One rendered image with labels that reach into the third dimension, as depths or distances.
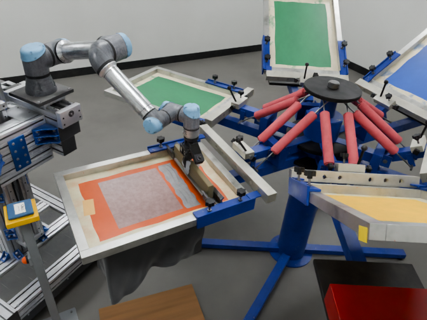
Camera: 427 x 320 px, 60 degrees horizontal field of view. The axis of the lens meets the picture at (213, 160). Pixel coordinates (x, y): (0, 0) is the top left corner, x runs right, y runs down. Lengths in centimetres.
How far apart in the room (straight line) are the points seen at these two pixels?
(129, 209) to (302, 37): 193
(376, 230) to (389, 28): 526
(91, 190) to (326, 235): 193
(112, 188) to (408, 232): 133
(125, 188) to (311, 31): 192
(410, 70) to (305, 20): 86
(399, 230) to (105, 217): 120
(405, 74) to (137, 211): 201
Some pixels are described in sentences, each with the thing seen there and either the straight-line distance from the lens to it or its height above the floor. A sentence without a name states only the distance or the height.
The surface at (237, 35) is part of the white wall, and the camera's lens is 640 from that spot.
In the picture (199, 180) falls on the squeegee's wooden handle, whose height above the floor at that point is 104.
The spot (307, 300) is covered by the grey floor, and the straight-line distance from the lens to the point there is 269.
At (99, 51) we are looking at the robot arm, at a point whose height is 156.
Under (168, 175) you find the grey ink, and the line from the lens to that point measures 191.
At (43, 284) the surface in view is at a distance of 219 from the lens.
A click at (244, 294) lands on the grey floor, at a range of 262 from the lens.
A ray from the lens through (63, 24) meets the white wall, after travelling 536.
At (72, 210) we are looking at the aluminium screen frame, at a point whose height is 99.
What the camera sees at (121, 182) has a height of 96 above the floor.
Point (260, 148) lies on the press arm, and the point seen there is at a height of 104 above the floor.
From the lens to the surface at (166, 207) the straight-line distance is 173.
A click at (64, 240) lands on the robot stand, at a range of 272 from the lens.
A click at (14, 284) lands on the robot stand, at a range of 257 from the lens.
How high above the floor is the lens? 213
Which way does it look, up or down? 35 degrees down
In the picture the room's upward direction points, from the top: 4 degrees clockwise
